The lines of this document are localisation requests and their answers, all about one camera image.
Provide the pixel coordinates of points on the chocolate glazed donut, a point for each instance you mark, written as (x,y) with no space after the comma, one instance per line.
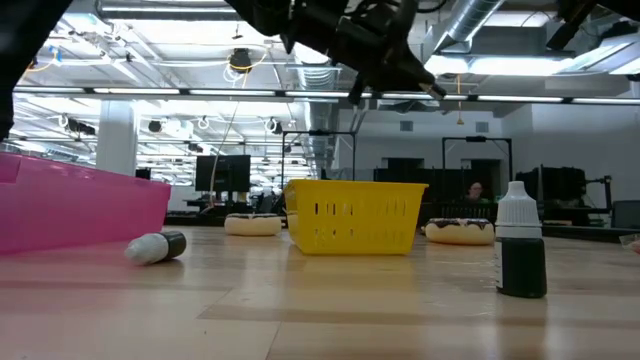
(457,235)

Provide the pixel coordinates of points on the grey box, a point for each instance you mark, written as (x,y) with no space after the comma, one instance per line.
(627,215)

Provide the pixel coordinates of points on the small dropper bottle white cap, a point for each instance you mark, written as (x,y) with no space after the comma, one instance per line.
(520,265)
(155,247)

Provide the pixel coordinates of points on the chocolate donut white drizzle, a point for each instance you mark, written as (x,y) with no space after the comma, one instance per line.
(252,227)

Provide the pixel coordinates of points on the person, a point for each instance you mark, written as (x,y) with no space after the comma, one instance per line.
(475,192)

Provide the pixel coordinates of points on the pink plastic tray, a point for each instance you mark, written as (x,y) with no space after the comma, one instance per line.
(75,210)

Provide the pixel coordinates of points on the black computer monitor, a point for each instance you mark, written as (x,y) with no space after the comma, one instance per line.
(222,172)

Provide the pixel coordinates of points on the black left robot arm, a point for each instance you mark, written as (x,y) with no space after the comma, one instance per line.
(20,50)

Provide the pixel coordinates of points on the black machine on desk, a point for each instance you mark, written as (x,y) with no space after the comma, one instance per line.
(560,185)

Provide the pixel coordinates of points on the white building pillar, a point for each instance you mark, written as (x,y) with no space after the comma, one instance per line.
(116,140)

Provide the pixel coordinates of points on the yellow slotted plastic basket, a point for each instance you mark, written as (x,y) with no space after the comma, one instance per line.
(360,192)

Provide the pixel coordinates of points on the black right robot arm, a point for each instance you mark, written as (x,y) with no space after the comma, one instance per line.
(570,22)

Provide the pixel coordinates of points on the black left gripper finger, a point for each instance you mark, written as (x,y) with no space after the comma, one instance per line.
(410,75)
(357,92)

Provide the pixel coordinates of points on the spiral metal air duct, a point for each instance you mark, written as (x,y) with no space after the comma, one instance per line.
(467,20)
(320,80)

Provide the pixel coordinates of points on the black metal gantry frame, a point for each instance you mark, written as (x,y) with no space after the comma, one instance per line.
(475,139)
(320,133)

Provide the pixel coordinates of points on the long ceiling light bar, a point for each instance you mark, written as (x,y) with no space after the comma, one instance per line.
(140,91)

